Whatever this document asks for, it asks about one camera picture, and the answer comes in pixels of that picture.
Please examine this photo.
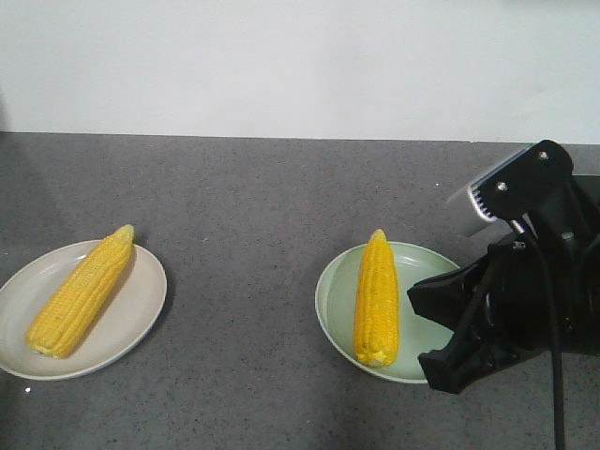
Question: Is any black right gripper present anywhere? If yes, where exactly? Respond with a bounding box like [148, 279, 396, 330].
[408, 235, 586, 394]

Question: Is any yellow corn cob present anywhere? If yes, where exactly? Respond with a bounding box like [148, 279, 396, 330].
[25, 224, 135, 359]
[353, 229, 400, 368]

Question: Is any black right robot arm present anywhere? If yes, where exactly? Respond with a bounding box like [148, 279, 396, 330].
[408, 174, 599, 394]

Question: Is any green round plate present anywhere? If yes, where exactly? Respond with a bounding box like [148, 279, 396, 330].
[315, 242, 458, 384]

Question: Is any white round plate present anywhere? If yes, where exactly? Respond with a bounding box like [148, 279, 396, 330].
[1, 240, 168, 381]

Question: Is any black right camera cable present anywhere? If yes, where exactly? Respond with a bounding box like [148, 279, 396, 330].
[508, 219, 564, 450]

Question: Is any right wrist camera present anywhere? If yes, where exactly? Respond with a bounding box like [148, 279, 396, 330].
[446, 140, 574, 236]

